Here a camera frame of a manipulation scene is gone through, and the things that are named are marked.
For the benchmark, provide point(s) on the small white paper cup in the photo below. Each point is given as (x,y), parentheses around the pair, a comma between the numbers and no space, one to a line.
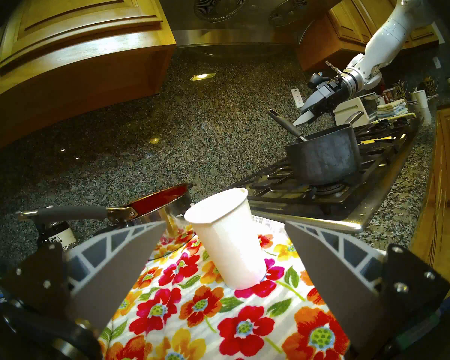
(422,108)

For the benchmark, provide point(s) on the steel pan red interior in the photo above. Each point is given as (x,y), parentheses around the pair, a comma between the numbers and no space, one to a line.
(157,200)

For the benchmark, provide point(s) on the dark bottle white label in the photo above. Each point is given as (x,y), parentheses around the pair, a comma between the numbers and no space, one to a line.
(60,237)

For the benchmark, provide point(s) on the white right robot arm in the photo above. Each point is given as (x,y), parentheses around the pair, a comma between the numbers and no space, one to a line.
(386,40)

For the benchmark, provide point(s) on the white rectangular board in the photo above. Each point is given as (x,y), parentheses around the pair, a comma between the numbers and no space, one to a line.
(350,108)

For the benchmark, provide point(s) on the folded dish cloths stack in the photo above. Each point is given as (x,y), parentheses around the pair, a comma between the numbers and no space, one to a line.
(390,108)

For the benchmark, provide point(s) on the wooden upper cabinet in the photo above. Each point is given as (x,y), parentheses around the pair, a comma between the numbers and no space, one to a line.
(345,29)
(78,44)

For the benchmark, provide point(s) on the dark grey saucepan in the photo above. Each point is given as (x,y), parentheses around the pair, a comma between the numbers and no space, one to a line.
(322,156)

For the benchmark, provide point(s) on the stainless steel gas cooktop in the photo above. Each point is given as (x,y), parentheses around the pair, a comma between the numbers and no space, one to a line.
(345,222)

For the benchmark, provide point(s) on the white wall outlet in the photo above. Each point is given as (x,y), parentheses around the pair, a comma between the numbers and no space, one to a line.
(297,97)

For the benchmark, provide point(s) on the floral dish towel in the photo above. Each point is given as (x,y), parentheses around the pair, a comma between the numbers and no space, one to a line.
(210,310)

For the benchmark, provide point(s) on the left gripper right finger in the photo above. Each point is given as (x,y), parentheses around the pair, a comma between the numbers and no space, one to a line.
(330,273)

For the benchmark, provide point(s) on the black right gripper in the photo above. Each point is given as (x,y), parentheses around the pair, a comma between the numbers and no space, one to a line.
(335,91)

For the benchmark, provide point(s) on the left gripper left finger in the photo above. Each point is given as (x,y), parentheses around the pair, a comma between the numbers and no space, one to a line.
(123,265)

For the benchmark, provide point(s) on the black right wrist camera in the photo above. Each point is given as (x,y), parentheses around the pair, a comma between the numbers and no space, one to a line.
(317,79)

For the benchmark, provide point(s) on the patterned ceramic mug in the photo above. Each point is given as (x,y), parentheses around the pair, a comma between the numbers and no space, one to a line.
(430,85)

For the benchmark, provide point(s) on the stainless steel range hood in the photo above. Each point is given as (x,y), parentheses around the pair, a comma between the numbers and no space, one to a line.
(247,21)

